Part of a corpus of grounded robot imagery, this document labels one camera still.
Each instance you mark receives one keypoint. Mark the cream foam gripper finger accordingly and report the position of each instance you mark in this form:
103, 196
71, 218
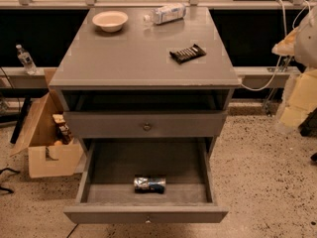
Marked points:
287, 46
299, 99

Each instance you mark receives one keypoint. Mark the crushed silver blue redbull can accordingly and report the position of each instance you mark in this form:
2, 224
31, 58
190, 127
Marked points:
149, 184

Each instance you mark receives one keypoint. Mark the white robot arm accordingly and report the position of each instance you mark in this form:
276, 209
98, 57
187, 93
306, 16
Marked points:
306, 47

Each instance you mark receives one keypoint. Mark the grey wooden drawer cabinet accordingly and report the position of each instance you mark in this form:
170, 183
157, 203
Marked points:
146, 47

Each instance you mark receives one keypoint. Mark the open grey bottom drawer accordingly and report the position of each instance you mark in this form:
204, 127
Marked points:
107, 195

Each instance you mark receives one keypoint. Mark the closed grey middle drawer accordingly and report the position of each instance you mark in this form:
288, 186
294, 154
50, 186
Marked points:
144, 125

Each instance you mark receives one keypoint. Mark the black snack bar wrapper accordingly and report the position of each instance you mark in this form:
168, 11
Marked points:
185, 55

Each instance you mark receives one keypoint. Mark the clear plastic water bottle lying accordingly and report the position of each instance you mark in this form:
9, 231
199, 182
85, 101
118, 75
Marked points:
166, 13

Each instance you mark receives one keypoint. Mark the white paper bowl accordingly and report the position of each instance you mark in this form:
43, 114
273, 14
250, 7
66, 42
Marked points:
110, 21

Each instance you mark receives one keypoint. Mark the snack items in box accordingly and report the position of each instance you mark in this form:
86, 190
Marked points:
63, 133

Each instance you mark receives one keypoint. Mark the open cardboard box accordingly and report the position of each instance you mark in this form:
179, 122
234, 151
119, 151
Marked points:
47, 155

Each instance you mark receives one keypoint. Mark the small upright water bottle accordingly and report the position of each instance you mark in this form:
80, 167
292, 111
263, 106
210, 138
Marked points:
26, 60

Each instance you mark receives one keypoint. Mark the grey metal rail ledge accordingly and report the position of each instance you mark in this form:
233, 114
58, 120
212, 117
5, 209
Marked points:
253, 77

